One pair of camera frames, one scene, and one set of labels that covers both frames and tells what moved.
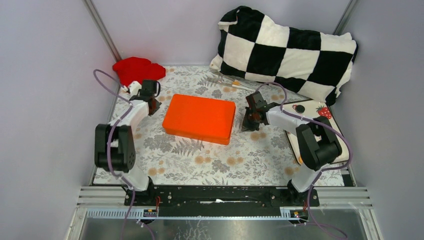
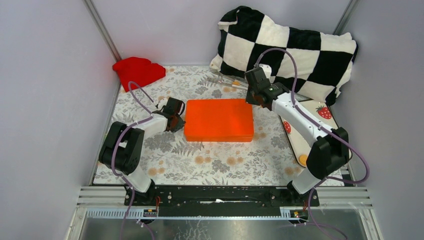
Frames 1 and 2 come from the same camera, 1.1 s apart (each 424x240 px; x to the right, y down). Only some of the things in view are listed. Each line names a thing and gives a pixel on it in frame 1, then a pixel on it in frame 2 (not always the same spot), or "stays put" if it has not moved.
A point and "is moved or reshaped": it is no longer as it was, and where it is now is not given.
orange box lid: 205,119 is moved or reshaped
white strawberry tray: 308,110 stays put
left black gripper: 157,107 → 181,123
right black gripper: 246,126 → 248,99
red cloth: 137,69 stays put
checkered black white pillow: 253,46 stays put
